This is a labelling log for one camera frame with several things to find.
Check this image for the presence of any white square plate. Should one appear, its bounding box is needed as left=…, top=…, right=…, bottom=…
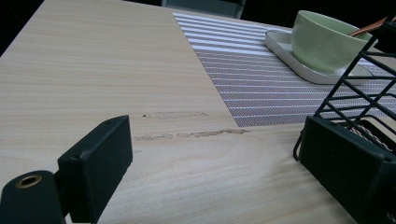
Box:
left=264, top=29, right=375, bottom=86

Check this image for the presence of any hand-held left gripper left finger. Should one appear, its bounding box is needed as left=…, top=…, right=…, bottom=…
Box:
left=57, top=114, right=134, bottom=224

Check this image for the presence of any light green bowl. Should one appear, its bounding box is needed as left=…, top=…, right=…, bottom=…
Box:
left=290, top=9, right=379, bottom=75

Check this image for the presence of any striped placemat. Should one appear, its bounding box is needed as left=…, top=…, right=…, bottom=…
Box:
left=172, top=12, right=396, bottom=128

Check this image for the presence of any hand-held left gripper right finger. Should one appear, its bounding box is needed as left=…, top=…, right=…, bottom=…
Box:
left=298, top=115, right=396, bottom=224

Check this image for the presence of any black wire rack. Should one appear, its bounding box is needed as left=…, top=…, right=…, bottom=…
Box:
left=292, top=36, right=396, bottom=224

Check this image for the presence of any long brown wooden spoon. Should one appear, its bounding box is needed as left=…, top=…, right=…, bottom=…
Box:
left=348, top=15, right=396, bottom=37

